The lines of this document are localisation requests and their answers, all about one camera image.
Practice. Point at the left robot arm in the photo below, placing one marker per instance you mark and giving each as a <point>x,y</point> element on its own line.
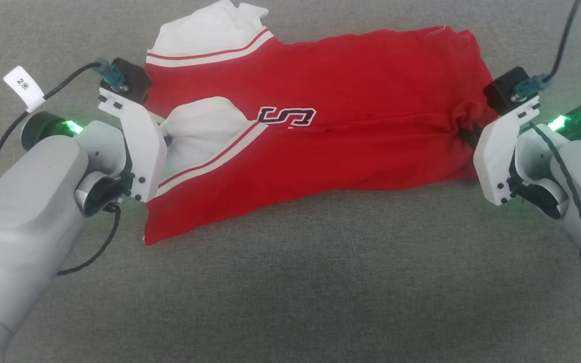
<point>23,217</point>

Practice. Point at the grey-green fabric sofa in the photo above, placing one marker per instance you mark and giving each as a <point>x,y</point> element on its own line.
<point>321,292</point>

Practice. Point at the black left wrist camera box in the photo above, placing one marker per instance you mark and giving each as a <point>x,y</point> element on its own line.
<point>131,75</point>

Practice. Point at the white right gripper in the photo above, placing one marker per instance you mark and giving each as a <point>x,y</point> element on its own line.
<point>495,156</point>

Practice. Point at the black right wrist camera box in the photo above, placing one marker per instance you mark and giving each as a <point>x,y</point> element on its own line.
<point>501,91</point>

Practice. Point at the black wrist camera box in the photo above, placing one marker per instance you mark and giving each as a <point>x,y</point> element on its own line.
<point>131,75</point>
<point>501,91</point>

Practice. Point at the red and white jersey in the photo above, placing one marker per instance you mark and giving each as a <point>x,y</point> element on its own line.
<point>346,126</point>

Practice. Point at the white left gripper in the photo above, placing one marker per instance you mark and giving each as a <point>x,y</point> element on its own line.
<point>147,146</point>

